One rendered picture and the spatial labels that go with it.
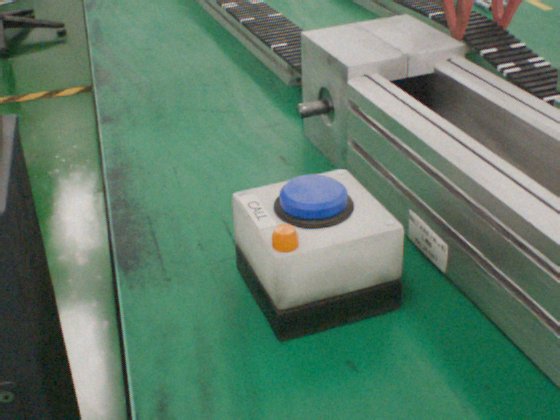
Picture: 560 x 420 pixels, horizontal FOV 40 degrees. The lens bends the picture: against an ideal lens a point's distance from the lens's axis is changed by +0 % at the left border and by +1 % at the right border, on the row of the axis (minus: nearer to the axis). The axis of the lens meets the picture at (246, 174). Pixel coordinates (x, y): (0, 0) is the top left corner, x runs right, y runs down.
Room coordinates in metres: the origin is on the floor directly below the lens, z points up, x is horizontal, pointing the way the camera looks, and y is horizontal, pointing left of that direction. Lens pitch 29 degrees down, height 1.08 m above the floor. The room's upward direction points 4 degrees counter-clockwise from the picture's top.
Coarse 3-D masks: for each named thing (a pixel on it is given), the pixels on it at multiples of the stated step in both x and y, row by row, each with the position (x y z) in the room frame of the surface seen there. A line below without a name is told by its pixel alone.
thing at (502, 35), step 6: (504, 30) 0.77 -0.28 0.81; (468, 36) 0.76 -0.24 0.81; (474, 36) 0.76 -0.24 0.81; (480, 36) 0.76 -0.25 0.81; (486, 36) 0.76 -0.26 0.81; (492, 36) 0.76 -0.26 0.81; (498, 36) 0.76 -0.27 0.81; (504, 36) 0.76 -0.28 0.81; (510, 36) 0.76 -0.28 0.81; (468, 42) 0.75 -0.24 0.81; (474, 42) 0.74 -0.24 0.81; (480, 42) 0.75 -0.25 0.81; (486, 42) 0.75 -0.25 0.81; (492, 42) 0.75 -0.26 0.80
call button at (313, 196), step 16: (304, 176) 0.40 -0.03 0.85; (320, 176) 0.40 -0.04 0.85; (288, 192) 0.39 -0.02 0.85; (304, 192) 0.38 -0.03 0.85; (320, 192) 0.38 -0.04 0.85; (336, 192) 0.38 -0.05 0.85; (288, 208) 0.38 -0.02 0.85; (304, 208) 0.37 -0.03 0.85; (320, 208) 0.37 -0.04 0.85; (336, 208) 0.37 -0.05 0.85
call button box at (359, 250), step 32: (256, 192) 0.41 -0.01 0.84; (352, 192) 0.40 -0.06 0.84; (256, 224) 0.37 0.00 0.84; (320, 224) 0.37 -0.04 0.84; (352, 224) 0.37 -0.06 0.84; (384, 224) 0.37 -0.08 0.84; (256, 256) 0.37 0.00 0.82; (288, 256) 0.34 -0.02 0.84; (320, 256) 0.35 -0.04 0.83; (352, 256) 0.35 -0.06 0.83; (384, 256) 0.36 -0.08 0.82; (256, 288) 0.37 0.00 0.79; (288, 288) 0.34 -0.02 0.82; (320, 288) 0.35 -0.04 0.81; (352, 288) 0.35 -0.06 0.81; (384, 288) 0.36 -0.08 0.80; (288, 320) 0.34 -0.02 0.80; (320, 320) 0.35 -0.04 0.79; (352, 320) 0.35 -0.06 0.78
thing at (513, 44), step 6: (498, 42) 0.74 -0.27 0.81; (504, 42) 0.74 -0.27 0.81; (510, 42) 0.74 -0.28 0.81; (516, 42) 0.75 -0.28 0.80; (474, 48) 0.74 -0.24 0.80; (480, 48) 0.73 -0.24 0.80; (486, 48) 0.74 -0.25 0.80; (492, 48) 0.73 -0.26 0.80; (498, 48) 0.73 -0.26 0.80; (504, 48) 0.73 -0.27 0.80; (510, 48) 0.73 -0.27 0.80; (516, 48) 0.73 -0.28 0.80; (522, 48) 0.74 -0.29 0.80; (480, 54) 0.73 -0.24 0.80; (486, 54) 0.72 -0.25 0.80
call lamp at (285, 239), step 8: (288, 224) 0.36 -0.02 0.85; (280, 232) 0.35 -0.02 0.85; (288, 232) 0.35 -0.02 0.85; (296, 232) 0.35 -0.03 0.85; (272, 240) 0.35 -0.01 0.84; (280, 240) 0.35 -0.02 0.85; (288, 240) 0.34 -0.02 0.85; (296, 240) 0.35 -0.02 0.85; (280, 248) 0.34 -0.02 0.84; (288, 248) 0.34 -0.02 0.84; (296, 248) 0.35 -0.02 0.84
